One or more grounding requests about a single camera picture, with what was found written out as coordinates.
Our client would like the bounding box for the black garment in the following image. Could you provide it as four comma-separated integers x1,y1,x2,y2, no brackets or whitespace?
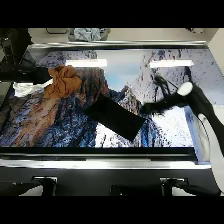
82,93,147,142

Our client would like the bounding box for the brown garment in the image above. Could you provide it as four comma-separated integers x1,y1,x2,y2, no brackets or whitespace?
43,64,83,100

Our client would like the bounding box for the grey garment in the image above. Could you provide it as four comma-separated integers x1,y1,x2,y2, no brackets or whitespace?
72,27,102,42

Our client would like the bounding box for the white garment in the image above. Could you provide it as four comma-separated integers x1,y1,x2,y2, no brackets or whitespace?
12,79,54,99

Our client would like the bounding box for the silver frame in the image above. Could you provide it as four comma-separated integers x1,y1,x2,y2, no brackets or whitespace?
0,40,224,197

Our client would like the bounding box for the black cable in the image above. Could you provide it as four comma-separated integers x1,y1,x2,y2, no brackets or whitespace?
153,75,179,101

